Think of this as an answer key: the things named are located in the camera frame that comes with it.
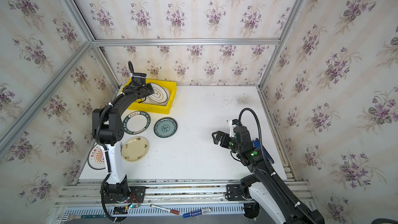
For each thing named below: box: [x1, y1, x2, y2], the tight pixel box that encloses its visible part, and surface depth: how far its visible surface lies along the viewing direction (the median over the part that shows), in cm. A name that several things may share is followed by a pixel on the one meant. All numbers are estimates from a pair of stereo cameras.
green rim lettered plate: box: [122, 110, 151, 135], surface depth 103 cm
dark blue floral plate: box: [153, 116, 178, 139], surface depth 98 cm
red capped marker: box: [149, 204, 180, 216], surface depth 71 cm
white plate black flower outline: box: [142, 82, 171, 107], surface depth 110 cm
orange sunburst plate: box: [87, 143, 106, 170], surface depth 85 cm
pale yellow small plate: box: [120, 136, 150, 162], surface depth 90 cm
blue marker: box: [182, 206, 212, 219], surface depth 69 cm
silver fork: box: [55, 213, 108, 222], surface depth 69 cm
